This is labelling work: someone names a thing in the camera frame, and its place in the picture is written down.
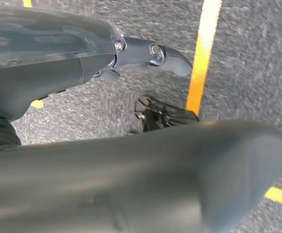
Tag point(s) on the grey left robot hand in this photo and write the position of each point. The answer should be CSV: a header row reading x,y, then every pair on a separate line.
x,y
107,180

